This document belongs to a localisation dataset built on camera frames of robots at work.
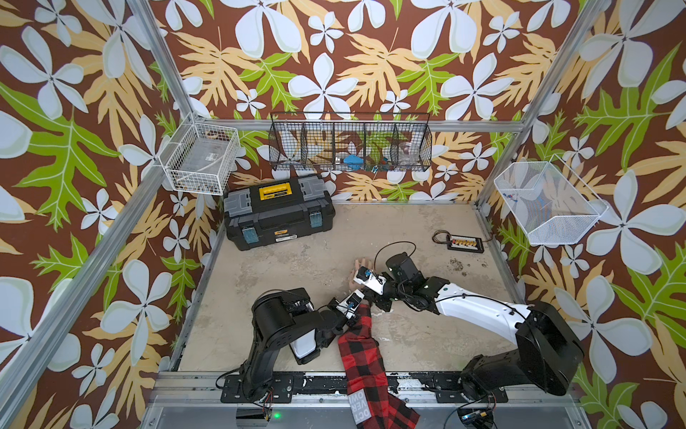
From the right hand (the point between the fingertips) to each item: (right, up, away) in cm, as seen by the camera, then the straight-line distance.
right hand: (363, 288), depth 84 cm
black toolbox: (-29, +26, +11) cm, 41 cm away
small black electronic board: (+42, +13, +21) cm, 49 cm away
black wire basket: (-4, +52, +16) cm, 54 cm away
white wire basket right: (+59, +28, 0) cm, 65 cm away
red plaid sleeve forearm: (+1, -28, -13) cm, 31 cm away
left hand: (-2, -1, +3) cm, 4 cm away
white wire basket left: (-53, +42, +1) cm, 68 cm away
